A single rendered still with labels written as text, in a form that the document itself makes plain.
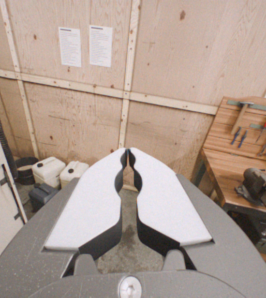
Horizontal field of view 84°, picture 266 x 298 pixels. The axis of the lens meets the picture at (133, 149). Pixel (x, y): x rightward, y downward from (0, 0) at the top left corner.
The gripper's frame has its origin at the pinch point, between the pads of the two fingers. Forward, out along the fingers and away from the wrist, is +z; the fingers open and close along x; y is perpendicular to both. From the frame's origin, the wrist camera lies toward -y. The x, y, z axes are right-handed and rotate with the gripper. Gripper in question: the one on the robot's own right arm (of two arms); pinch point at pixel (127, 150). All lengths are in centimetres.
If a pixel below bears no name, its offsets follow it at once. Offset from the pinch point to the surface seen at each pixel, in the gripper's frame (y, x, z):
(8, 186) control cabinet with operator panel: 56, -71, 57
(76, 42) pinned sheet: -24, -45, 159
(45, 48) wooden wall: -20, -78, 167
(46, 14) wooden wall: -45, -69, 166
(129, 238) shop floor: 147, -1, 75
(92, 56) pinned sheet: -13, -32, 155
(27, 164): 112, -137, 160
